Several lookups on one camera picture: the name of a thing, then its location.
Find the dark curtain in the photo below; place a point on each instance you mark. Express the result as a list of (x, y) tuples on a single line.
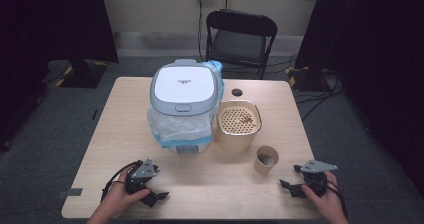
[(376, 50), (50, 34)]

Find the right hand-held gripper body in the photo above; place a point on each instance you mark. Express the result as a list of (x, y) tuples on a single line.
[(315, 177)]

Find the white grey lidded trash can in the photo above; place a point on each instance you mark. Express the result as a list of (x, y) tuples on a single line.
[(185, 84)]

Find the black stand base with striped tape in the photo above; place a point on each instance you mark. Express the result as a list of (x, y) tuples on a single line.
[(308, 79), (80, 74)]

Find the beige container with perforated strainer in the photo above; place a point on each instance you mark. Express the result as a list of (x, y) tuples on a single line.
[(233, 140)]

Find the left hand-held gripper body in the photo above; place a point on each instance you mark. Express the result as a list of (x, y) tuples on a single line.
[(143, 170)]

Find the translucent white blue trash bag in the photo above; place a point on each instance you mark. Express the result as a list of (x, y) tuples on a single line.
[(176, 127)]

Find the person's right hand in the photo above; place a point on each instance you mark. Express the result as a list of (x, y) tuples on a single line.
[(325, 204)]

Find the person's left hand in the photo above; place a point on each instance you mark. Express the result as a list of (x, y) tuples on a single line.
[(116, 197)]

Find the dark tea residue clump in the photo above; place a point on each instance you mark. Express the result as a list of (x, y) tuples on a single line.
[(247, 119)]

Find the brown paper cup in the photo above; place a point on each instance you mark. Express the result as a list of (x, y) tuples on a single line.
[(262, 166)]

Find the black folding chair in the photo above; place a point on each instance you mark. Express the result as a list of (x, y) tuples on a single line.
[(240, 47)]

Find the grey tape strip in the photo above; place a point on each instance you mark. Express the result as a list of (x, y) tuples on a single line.
[(70, 193)]

